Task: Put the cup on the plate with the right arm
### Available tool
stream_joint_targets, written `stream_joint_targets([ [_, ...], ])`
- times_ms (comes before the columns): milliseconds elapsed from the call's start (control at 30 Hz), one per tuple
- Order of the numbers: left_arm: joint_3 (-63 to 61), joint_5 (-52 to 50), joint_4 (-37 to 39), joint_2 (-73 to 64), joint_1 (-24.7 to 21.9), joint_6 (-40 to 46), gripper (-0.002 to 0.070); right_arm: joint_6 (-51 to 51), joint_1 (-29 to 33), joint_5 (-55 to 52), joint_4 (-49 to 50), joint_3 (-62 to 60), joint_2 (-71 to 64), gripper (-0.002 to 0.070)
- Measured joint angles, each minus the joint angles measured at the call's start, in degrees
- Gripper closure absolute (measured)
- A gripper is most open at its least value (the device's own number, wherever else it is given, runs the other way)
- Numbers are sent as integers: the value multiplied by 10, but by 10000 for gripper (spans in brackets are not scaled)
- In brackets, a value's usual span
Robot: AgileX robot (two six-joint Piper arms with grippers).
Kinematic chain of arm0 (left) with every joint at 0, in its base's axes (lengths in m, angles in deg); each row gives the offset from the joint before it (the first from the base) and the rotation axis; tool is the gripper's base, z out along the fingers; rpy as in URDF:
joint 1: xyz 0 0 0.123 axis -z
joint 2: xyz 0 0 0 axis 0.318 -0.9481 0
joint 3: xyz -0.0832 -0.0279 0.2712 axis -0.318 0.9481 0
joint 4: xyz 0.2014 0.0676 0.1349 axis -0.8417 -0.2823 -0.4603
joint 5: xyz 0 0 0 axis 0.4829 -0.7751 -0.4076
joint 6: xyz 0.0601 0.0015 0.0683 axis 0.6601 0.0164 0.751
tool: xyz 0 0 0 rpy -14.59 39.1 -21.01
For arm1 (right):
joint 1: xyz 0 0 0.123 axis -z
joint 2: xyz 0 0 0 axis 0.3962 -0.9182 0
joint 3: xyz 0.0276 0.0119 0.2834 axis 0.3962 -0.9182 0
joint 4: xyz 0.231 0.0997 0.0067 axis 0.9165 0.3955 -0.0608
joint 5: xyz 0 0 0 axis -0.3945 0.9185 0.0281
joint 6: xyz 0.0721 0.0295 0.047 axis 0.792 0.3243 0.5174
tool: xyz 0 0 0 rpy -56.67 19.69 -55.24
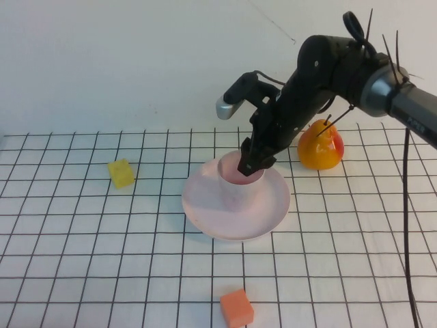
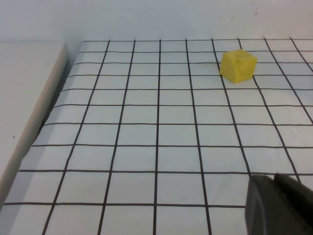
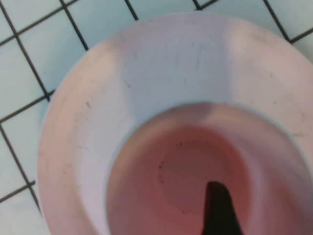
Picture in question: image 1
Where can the pink round plate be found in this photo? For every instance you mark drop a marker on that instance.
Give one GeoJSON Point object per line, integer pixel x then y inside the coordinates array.
{"type": "Point", "coordinates": [239, 225]}

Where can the orange yellow toy pear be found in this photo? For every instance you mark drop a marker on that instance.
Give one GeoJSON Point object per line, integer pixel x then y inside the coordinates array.
{"type": "Point", "coordinates": [321, 155]}

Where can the white black grid tablecloth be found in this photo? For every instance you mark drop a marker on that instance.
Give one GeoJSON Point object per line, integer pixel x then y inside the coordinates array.
{"type": "Point", "coordinates": [85, 239]}

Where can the pink plastic cup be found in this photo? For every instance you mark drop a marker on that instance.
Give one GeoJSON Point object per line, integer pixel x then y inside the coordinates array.
{"type": "Point", "coordinates": [235, 196]}

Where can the yellow foam cube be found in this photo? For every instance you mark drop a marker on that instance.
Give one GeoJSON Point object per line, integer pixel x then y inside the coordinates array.
{"type": "Point", "coordinates": [121, 174]}

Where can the black zip tie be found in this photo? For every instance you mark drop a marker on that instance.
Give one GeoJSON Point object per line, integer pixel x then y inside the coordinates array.
{"type": "Point", "coordinates": [336, 121]}
{"type": "Point", "coordinates": [391, 58]}
{"type": "Point", "coordinates": [370, 24]}

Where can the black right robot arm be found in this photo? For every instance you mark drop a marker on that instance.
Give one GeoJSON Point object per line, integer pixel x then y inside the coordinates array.
{"type": "Point", "coordinates": [382, 92]}

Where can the orange foam cube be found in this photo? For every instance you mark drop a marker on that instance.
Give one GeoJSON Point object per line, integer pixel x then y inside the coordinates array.
{"type": "Point", "coordinates": [237, 309]}

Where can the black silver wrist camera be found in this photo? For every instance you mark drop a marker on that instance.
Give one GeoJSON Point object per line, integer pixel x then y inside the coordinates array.
{"type": "Point", "coordinates": [244, 85]}

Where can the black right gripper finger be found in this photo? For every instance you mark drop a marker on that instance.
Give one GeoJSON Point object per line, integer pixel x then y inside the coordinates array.
{"type": "Point", "coordinates": [251, 160]}
{"type": "Point", "coordinates": [269, 161]}

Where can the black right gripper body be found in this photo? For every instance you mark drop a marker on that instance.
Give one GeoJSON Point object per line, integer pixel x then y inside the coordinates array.
{"type": "Point", "coordinates": [293, 112]}

